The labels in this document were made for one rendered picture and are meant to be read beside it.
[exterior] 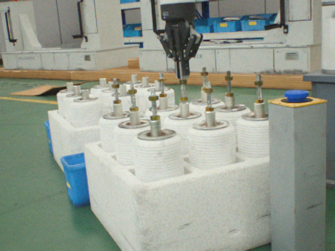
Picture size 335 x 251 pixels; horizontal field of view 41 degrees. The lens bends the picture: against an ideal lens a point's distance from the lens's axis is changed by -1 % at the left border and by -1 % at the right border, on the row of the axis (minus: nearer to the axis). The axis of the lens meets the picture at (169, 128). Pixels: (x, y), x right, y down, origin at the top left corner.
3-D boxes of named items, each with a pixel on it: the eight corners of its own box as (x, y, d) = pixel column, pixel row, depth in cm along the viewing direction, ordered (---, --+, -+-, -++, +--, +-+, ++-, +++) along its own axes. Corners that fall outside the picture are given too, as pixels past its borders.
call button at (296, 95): (298, 100, 80) (298, 88, 79) (313, 103, 76) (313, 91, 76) (279, 103, 78) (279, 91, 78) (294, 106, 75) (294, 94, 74)
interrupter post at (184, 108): (190, 116, 103) (189, 101, 102) (190, 118, 100) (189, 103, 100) (179, 116, 103) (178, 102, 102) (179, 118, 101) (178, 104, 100)
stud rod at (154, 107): (153, 128, 86) (149, 89, 84) (153, 127, 87) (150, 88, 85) (158, 128, 86) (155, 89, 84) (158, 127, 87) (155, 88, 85)
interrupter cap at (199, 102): (185, 105, 117) (185, 102, 116) (203, 100, 122) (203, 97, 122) (209, 107, 112) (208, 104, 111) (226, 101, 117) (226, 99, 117)
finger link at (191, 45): (191, 33, 92) (180, 54, 96) (196, 38, 91) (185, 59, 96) (201, 32, 94) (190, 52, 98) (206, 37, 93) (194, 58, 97)
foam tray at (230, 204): (221, 179, 132) (218, 119, 128) (313, 230, 97) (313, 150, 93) (90, 209, 117) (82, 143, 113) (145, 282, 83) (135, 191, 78)
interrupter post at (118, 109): (125, 117, 107) (123, 103, 106) (115, 118, 106) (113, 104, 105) (121, 115, 109) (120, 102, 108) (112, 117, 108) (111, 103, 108)
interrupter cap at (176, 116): (201, 113, 105) (201, 110, 105) (202, 120, 98) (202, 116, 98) (169, 115, 106) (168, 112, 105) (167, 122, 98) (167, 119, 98)
